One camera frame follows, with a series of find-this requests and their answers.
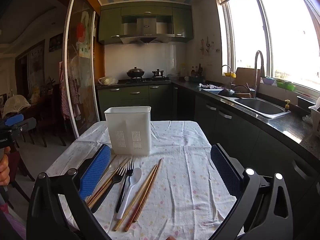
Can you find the glass sliding door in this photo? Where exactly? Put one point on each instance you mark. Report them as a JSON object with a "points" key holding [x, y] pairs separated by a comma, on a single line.
{"points": [[82, 67]]}

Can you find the slim black plastic fork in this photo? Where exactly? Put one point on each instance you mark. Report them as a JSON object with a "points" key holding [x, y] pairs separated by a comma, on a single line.
{"points": [[125, 187]]}

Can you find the dark wooden chair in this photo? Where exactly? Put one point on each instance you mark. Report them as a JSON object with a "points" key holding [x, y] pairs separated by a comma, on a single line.
{"points": [[53, 120]]}

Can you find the dark stone countertop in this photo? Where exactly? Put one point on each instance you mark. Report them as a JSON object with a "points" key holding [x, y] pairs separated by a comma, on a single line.
{"points": [[280, 125]]}

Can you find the beige mesh food cover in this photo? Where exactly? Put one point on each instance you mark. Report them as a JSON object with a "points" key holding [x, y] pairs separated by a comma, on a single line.
{"points": [[15, 105]]}

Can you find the tall steel faucet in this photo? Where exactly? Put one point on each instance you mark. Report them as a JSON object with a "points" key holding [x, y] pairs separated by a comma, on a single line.
{"points": [[257, 62]]}

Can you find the white dish rag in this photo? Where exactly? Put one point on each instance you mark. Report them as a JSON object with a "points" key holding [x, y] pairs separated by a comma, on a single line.
{"points": [[207, 86]]}

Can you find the person's left hand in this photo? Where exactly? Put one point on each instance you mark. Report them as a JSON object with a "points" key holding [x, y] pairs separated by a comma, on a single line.
{"points": [[3, 167]]}

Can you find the green plastic basket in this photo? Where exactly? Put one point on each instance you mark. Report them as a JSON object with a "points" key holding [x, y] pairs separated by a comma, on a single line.
{"points": [[286, 85]]}

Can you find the kitchen window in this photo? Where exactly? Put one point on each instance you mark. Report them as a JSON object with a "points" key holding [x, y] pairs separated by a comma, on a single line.
{"points": [[275, 30]]}

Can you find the tan wooden chopstick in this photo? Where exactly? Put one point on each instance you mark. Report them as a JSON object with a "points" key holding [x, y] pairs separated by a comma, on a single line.
{"points": [[140, 191]]}

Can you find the yellow pump bottle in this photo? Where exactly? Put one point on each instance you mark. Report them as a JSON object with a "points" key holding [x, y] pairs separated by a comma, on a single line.
{"points": [[287, 106]]}

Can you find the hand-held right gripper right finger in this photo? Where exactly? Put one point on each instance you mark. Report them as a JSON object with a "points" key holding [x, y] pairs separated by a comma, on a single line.
{"points": [[225, 172]]}

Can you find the red checked apron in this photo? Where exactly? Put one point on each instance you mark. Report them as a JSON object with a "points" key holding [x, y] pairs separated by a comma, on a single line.
{"points": [[65, 92]]}

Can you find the wall stickers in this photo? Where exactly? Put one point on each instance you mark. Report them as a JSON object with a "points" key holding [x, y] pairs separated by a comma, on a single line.
{"points": [[207, 45]]}

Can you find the white plastic utensil holder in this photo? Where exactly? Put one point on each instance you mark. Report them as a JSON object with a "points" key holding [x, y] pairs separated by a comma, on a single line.
{"points": [[130, 122]]}

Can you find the wall picture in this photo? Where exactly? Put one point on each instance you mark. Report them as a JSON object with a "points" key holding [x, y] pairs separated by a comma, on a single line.
{"points": [[55, 42]]}

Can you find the green lower cabinets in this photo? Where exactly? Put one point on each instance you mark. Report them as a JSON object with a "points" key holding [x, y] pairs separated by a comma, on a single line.
{"points": [[160, 100]]}

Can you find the white dish rack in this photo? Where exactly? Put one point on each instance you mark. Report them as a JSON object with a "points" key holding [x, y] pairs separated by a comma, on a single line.
{"points": [[315, 115]]}

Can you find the white floral tablecloth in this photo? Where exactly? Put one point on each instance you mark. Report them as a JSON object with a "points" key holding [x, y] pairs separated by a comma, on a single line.
{"points": [[187, 180]]}

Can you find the steel range hood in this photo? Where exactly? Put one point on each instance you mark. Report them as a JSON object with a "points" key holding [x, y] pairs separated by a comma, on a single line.
{"points": [[147, 30]]}

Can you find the wooden cutting board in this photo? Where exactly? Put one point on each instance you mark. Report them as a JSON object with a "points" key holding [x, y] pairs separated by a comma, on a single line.
{"points": [[246, 76]]}

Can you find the green cabinets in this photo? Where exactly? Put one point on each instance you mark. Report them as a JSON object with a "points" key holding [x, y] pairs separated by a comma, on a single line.
{"points": [[160, 100], [110, 22]]}

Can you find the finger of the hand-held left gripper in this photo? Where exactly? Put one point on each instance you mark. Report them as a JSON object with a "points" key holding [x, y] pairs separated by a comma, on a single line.
{"points": [[15, 119], [25, 126]]}

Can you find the black gas stove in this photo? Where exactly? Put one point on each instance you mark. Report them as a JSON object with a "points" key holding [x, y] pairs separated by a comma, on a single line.
{"points": [[142, 80]]}

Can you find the green upper cabinets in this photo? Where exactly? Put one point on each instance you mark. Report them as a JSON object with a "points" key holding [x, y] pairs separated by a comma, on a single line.
{"points": [[110, 22]]}

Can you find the steel kitchen sink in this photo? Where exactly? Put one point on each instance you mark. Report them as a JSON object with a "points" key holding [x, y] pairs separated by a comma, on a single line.
{"points": [[260, 106]]}

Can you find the white plastic spoon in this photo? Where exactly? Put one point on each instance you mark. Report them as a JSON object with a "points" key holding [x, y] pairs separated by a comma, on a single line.
{"points": [[130, 187]]}

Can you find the black wok with lid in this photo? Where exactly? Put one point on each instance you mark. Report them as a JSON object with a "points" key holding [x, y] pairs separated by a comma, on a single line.
{"points": [[135, 73]]}

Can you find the purple plastic bowl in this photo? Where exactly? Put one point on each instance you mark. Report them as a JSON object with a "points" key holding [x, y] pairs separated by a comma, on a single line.
{"points": [[268, 80]]}

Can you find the dark sauce bottles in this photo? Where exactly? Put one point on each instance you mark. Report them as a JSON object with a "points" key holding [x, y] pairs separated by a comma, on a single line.
{"points": [[197, 72]]}

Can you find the yellow bowl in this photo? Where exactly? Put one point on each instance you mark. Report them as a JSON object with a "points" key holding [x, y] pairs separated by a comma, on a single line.
{"points": [[228, 74]]}

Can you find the light wooden chopstick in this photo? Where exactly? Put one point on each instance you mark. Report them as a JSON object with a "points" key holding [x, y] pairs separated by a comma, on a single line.
{"points": [[100, 180], [117, 171]]}

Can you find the wide black plastic fork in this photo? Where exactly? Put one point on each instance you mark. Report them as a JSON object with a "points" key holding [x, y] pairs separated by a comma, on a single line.
{"points": [[110, 188]]}

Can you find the black pan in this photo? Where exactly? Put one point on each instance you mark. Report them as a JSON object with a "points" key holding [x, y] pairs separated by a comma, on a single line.
{"points": [[228, 93]]}

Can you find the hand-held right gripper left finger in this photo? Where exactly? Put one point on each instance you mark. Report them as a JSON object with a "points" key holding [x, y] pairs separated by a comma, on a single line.
{"points": [[96, 170]]}

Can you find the small curved faucet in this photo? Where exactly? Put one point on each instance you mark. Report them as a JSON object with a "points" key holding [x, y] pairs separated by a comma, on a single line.
{"points": [[226, 66]]}

